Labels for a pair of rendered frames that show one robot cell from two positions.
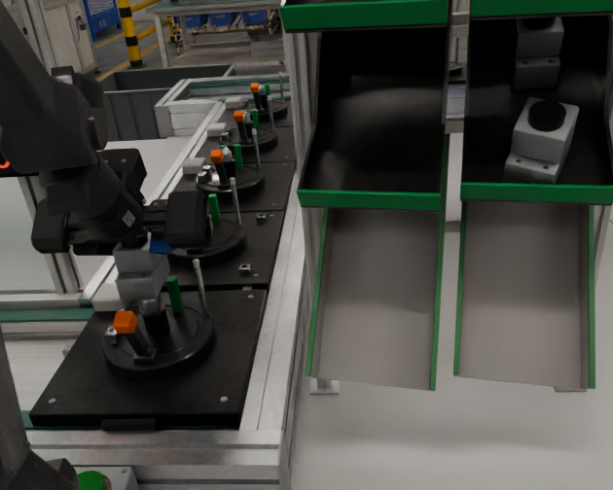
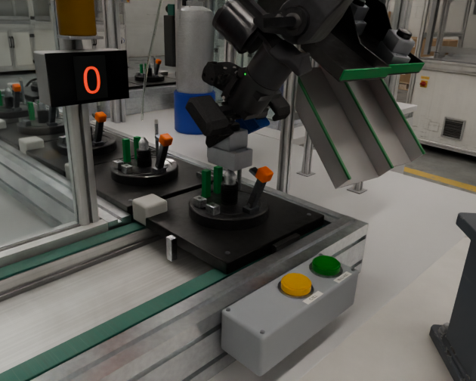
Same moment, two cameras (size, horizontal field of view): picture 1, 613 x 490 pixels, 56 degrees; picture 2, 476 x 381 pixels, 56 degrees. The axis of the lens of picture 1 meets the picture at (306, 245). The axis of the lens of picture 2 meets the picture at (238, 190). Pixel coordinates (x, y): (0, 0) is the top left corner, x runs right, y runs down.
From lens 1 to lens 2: 0.78 m
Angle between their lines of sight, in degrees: 47
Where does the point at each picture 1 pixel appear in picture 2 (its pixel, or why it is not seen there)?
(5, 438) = not seen: outside the picture
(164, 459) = (327, 243)
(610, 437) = (394, 199)
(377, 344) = (350, 163)
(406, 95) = not seen: hidden behind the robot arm
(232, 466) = (354, 232)
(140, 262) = (242, 140)
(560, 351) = (398, 149)
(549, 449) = (386, 209)
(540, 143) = (406, 44)
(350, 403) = not seen: hidden behind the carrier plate
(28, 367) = (120, 277)
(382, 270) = (332, 128)
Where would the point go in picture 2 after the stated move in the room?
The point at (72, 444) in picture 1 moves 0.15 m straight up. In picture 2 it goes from (274, 262) to (281, 165)
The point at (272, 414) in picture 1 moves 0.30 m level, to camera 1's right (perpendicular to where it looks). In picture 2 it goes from (332, 213) to (392, 172)
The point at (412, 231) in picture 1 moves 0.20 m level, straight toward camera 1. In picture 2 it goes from (331, 108) to (418, 128)
